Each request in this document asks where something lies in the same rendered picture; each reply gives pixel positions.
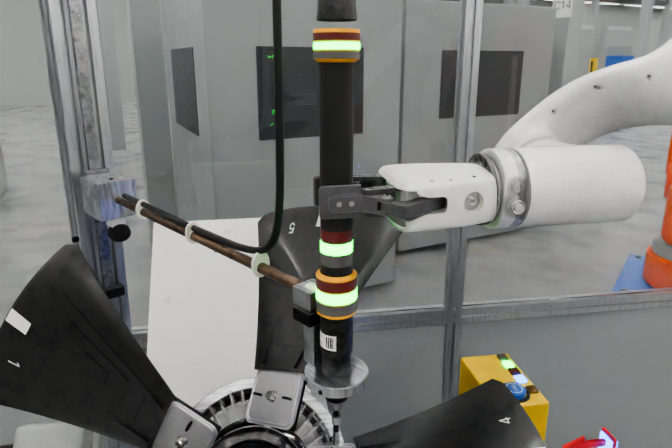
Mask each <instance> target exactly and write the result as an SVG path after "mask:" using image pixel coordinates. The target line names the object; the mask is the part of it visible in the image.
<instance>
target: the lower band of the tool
mask: <svg viewBox="0 0 672 448"><path fill-rule="evenodd" d="M316 277H317V278H318V279H320V280H322V281H325V282H329V283H344V282H349V281H351V280H353V279H355V278H356V277H357V272H356V270H354V269H353V273H352V274H350V275H348V276H345V277H328V276H325V275H323V274H321V273H320V269H319V270H317V272H316ZM317 290H318V291H320V290H319V289H317ZM355 290H356V289H354V290H353V291H355ZM353 291H350V292H347V293H342V294H331V293H326V292H323V291H320V292H322V293H325V294H330V295H343V294H348V293H351V292H353ZM316 300H317V299H316ZM356 300H357V299H356ZM356 300H355V301H356ZM317 301H318V300H317ZM355 301H354V302H355ZM318 302H319V301H318ZM354 302H352V303H354ZM319 303H321V302H319ZM352 303H350V304H352ZM321 304H323V303H321ZM350 304H346V305H340V306H333V305H327V304H323V305H326V306H331V307H342V306H347V305H350ZM316 311H317V310H316ZM356 311H357V310H356ZM356 311H355V312H354V313H353V314H351V315H348V316H345V317H328V316H325V315H322V314H320V313H319V312H318V311H317V313H318V314H319V315H320V316H322V317H323V318H326V319H330V320H343V319H347V318H350V317H351V316H353V315H354V314H355V313H356Z"/></svg>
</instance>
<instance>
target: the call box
mask: <svg viewBox="0 0 672 448"><path fill-rule="evenodd" d="M496 355H497V354H496ZM496 355H485V356H474V357H463V358H461V366H460V381H459V395H460V394H462V393H464V392H467V391H469V390H471V389H473V388H475V387H477V386H479V385H481V384H483V383H485V382H487V381H489V380H490V379H495V380H497V381H500V382H503V383H507V382H517V381H516V380H515V379H514V375H513V376H512V375H511V374H510V373H509V371H508V368H505V366H504V365H503V364H502V361H500V360H499V359H498V358H497V357H496ZM505 355H506V356H507V357H508V358H509V360H511V362H512V363H513V364H514V365H515V366H514V367H517V369H518V370H519V371H520V372H521V374H520V375H523V376H524V377H525V378H526V379H527V382H526V383H519V384H521V385H522V386H523V387H524V388H525V386H528V385H533V383H532V382H531V381H530V380H529V379H528V378H527V376H526V375H525V374H524V373H523V372H522V371H521V370H520V368H519V367H518V366H517V365H516V364H515V363H514V361H513V360H512V359H511V358H510V357H509V356H508V354H505ZM518 401H519V402H520V404H521V405H522V407H523V408H524V409H525V411H526V412H527V414H528V415H529V417H530V418H531V420H532V422H533V423H534V425H535V427H536V428H537V430H538V432H539V433H540V435H541V437H542V439H543V441H544V442H545V434H546V426H547V417H548V409H549V402H548V401H547V400H546V398H545V397H544V396H543V395H542V394H541V393H540V391H539V393H536V394H530V393H529V392H528V391H527V390H526V396H525V398H524V399H518Z"/></svg>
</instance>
